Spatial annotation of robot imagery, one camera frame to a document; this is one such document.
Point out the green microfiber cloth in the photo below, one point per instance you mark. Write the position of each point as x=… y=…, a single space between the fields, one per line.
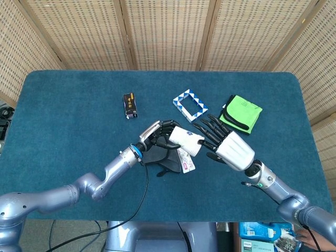
x=241 y=110

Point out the black equipment beside table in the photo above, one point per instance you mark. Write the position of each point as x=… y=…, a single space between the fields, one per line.
x=4 y=123

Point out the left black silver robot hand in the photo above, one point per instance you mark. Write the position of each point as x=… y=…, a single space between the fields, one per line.
x=149 y=131

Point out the blue printed box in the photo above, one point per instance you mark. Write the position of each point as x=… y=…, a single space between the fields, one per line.
x=252 y=229

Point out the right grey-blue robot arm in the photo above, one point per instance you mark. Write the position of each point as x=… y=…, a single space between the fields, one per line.
x=288 y=194

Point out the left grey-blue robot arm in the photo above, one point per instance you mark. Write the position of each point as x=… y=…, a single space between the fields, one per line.
x=118 y=165

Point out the teal blue table mat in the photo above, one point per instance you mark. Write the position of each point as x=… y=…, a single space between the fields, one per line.
x=65 y=110

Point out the grey microfiber cloth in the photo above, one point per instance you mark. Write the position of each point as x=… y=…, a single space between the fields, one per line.
x=168 y=162

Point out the blue white snake puzzle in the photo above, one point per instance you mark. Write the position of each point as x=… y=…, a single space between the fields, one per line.
x=184 y=111

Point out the woven bamboo folding screen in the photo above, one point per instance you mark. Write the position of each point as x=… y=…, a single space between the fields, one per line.
x=168 y=31

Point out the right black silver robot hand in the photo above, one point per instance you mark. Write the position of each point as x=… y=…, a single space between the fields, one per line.
x=235 y=152

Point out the box with photo print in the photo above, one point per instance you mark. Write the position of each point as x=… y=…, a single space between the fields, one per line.
x=286 y=244

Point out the single white floral paper cup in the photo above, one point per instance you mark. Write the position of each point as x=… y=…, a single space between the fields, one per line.
x=196 y=151

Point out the grey-blue robot torso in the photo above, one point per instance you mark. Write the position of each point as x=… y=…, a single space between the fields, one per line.
x=157 y=236

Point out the small black purple box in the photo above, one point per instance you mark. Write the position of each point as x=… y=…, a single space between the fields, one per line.
x=130 y=105

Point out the white floral toothpaste tube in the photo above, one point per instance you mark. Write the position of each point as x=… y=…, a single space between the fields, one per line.
x=187 y=165

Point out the white Philips box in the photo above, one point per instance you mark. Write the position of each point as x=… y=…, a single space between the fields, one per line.
x=252 y=246

